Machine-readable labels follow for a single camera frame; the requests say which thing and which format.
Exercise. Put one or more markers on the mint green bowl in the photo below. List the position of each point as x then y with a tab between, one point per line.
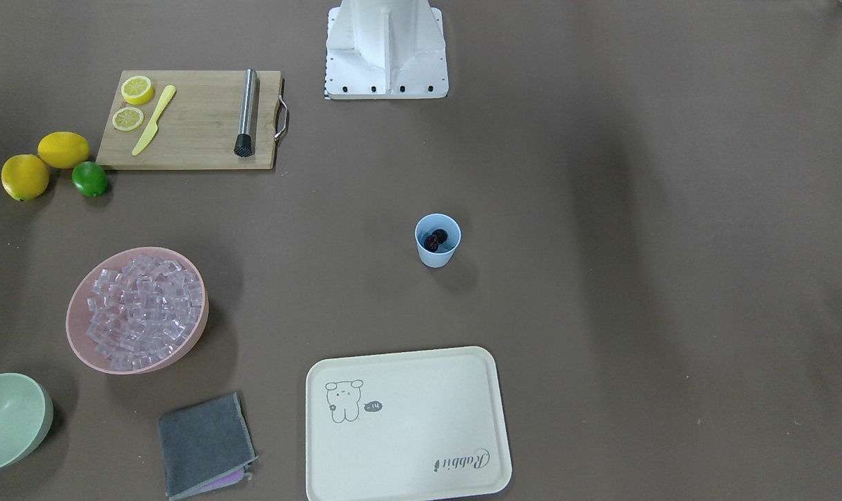
26	414

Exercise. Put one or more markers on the cream rabbit tray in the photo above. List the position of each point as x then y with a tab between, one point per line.
417	425

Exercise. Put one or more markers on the lemon slice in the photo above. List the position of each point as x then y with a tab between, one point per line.
127	119
137	90

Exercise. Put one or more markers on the yellow plastic knife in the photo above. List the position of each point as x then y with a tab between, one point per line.
151	128

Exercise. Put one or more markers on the grey folded cloth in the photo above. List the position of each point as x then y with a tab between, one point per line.
205	447

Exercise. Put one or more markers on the green lime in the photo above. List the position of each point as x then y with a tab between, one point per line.
90	179

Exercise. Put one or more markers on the whole yellow lemon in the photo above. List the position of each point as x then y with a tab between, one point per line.
63	150
25	177

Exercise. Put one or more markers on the bamboo cutting board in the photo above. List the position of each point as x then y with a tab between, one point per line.
199	127

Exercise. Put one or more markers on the dark red cherries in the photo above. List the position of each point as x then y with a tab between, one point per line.
433	241

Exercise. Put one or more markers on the light blue plastic cup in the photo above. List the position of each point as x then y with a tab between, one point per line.
428	224

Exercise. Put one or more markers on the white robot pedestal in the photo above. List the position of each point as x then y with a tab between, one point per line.
379	50

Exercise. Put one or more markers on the pink bowl of ice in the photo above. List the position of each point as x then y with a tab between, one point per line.
138	311

